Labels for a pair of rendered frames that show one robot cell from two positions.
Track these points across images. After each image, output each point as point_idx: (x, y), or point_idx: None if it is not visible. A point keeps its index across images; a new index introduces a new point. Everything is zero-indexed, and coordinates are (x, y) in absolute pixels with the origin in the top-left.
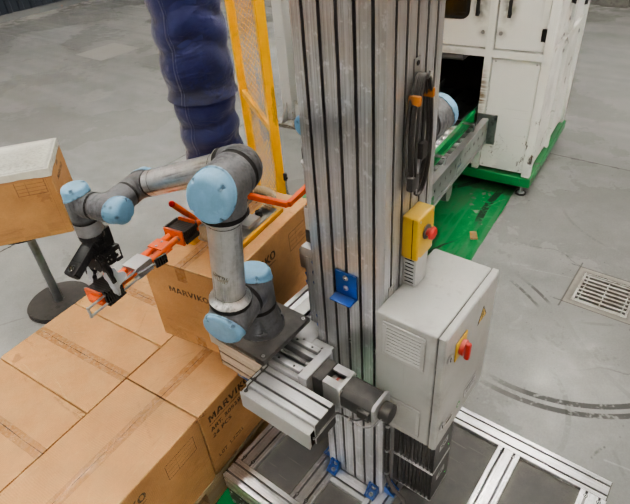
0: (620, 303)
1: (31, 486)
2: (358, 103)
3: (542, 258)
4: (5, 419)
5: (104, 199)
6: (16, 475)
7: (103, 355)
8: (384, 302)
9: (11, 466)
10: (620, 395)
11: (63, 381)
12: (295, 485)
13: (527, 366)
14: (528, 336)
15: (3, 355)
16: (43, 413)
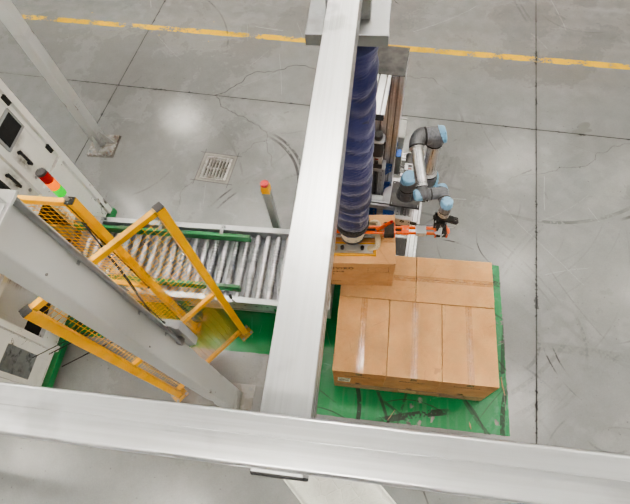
0: (221, 161)
1: (480, 298)
2: (404, 88)
3: (191, 197)
4: (466, 339)
5: (445, 188)
6: (481, 308)
7: (410, 324)
8: (398, 137)
9: (480, 314)
10: (285, 157)
11: (434, 331)
12: (401, 239)
13: (282, 190)
14: (261, 193)
15: (439, 381)
16: (453, 324)
